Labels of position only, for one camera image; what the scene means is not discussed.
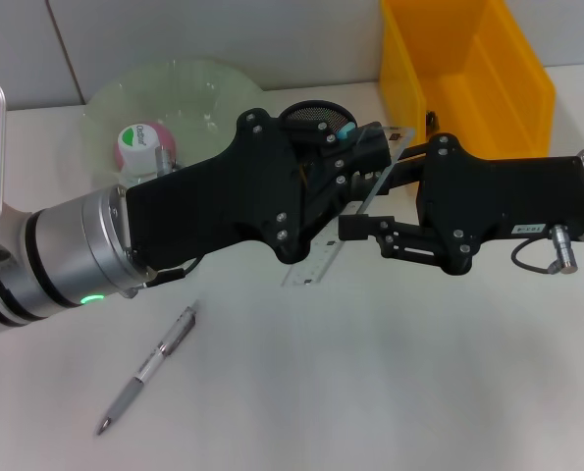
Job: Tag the grey mechanical pen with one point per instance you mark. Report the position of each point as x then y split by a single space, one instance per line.
144 373

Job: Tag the clear plastic water bottle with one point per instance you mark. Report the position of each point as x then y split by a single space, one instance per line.
134 142

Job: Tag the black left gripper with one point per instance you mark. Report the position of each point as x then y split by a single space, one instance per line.
223 201

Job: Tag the clear plastic ruler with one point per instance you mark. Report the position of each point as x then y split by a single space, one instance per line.
316 260

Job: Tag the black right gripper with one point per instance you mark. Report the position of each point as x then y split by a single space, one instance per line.
497 196

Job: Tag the green plastic wrapper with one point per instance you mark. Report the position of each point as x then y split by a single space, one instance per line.
433 119

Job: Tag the pink peach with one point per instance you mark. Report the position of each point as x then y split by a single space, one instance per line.
166 140

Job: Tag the black mesh pen holder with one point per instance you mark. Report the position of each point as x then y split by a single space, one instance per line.
316 113

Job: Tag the blue scissors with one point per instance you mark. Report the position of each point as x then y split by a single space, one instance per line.
343 132

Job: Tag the yellow plastic bin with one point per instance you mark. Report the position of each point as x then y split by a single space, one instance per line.
493 73

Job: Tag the green glass fruit plate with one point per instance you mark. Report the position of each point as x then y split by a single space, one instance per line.
174 88

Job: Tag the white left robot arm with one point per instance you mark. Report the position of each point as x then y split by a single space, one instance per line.
61 255

